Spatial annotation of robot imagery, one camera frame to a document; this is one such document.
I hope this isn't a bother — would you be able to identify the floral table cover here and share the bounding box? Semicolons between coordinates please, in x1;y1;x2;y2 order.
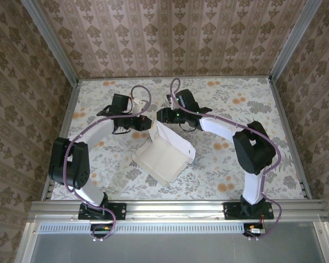
50;78;305;201

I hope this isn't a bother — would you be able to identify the left connector board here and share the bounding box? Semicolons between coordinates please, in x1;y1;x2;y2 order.
89;224;114;239

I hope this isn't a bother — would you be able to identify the connector board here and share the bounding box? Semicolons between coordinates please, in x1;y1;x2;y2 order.
89;224;114;239
243;223;266;238

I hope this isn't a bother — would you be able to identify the grey metal panel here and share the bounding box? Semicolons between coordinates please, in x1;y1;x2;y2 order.
30;232;326;263

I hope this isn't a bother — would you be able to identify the right connector board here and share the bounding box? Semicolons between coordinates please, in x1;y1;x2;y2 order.
243;223;266;238

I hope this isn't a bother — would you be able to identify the right black wrist camera box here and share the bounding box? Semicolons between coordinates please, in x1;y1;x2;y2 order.
177;89;196;110

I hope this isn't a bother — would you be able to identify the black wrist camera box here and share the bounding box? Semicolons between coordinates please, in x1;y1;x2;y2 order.
111;94;129;113
177;89;196;110

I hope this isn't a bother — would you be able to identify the left black wrist camera box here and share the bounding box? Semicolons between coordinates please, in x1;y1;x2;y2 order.
111;94;129;113

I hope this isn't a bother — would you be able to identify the rear table edge rail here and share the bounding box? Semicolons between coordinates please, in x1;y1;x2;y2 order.
78;75;272;81

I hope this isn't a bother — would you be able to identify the left table side rail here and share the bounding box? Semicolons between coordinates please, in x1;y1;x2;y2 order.
42;79;80;201

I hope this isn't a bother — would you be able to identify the table side rail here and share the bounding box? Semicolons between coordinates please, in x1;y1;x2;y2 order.
268;78;313;200
42;79;80;201

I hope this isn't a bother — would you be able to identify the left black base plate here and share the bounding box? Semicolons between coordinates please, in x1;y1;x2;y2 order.
78;202;127;220

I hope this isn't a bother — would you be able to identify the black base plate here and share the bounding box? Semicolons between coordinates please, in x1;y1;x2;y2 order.
224;202;274;220
78;202;127;220

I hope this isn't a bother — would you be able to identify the aluminium mounting rail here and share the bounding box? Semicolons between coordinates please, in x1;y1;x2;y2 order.
29;199;326;222

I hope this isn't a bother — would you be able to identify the right table side rail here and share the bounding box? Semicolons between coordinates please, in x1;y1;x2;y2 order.
268;78;313;200

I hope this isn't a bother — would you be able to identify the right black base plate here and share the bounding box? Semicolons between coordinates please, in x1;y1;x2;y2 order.
224;202;274;220

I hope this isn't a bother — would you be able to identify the left aluminium frame post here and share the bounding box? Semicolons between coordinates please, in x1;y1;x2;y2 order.
21;0;80;83

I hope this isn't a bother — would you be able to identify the aluminium frame post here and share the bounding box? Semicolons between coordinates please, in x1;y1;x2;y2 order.
21;0;80;83
270;0;323;83

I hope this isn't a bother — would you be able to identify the slotted grey cable duct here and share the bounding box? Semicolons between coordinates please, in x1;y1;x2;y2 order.
39;223;266;234

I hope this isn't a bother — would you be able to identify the right aluminium frame post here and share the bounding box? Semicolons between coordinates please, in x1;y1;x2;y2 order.
270;0;323;83

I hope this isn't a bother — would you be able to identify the left lower frame bar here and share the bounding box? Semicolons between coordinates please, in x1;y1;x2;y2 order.
15;221;41;263

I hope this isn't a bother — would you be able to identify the frame bar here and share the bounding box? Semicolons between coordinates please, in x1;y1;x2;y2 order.
15;221;41;263
314;221;329;263

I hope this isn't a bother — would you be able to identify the right lower frame bar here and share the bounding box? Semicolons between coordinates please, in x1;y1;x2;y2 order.
314;221;329;263

